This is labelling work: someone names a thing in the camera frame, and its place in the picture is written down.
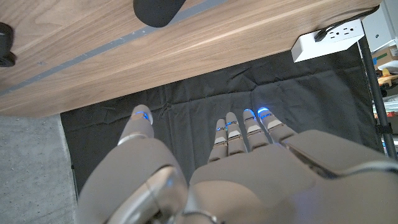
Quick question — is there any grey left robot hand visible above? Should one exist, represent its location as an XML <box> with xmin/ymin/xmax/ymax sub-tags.
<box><xmin>76</xmin><ymin>104</ymin><xmax>398</xmax><ymax>224</ymax></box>

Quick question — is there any black glasses case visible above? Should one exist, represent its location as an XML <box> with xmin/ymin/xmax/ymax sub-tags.
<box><xmin>132</xmin><ymin>0</ymin><xmax>187</xmax><ymax>28</ymax></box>

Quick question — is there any brown cardboard box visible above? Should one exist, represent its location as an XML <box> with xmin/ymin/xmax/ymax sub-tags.
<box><xmin>371</xmin><ymin>45</ymin><xmax>398</xmax><ymax>68</ymax></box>

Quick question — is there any black spring clamp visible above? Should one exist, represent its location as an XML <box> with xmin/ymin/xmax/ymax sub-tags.
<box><xmin>0</xmin><ymin>22</ymin><xmax>17</xmax><ymax>68</ymax></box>

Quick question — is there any black fabric backdrop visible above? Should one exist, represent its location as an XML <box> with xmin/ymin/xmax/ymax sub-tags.
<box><xmin>60</xmin><ymin>43</ymin><xmax>385</xmax><ymax>200</ymax></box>

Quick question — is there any white power strip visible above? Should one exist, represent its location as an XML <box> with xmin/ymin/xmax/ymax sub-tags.
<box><xmin>290</xmin><ymin>18</ymin><xmax>366</xmax><ymax>63</ymax></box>

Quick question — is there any yellow toy plane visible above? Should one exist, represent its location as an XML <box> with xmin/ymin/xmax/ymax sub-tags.
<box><xmin>377</xmin><ymin>68</ymin><xmax>398</xmax><ymax>88</ymax></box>

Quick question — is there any white shelf cabinet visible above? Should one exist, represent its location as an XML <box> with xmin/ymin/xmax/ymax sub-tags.
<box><xmin>361</xmin><ymin>0</ymin><xmax>398</xmax><ymax>54</ymax></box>

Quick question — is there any black power strip plug cable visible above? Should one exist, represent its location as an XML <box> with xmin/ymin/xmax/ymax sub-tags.
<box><xmin>313</xmin><ymin>4</ymin><xmax>381</xmax><ymax>43</ymax></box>

